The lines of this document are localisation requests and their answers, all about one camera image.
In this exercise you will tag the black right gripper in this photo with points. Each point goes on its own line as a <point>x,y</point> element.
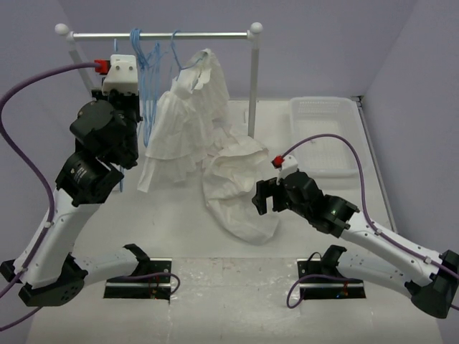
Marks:
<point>267,188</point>

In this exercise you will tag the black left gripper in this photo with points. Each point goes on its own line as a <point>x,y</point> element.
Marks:
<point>114,94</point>

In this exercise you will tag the white skirt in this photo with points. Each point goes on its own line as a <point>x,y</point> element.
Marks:
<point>229,178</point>

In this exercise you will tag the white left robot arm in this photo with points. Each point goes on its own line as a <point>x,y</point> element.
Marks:
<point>50,274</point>

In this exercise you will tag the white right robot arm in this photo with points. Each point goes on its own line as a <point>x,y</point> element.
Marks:
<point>428,278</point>

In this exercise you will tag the blue hanger holding garment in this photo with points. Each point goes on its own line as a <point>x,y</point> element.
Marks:
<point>176,60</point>

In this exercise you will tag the blue empty hangers bunch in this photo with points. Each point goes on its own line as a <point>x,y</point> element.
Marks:
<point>149,66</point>

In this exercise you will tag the white hanging garment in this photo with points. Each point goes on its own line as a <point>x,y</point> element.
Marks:
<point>184,124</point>

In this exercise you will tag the white plastic basket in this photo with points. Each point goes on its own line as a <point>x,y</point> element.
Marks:
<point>327,157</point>

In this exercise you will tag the white clothes rack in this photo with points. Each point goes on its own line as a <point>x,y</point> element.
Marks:
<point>252,35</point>

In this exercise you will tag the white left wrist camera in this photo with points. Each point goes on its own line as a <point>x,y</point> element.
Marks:
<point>120,73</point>

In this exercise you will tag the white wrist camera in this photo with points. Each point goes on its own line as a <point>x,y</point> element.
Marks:
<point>285,165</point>
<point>120,73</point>

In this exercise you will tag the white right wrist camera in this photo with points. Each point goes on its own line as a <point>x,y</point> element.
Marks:
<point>285,165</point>

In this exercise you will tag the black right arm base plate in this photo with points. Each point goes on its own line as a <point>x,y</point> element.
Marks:
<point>318,288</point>

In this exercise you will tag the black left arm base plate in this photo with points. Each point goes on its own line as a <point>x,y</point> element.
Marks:
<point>152,282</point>

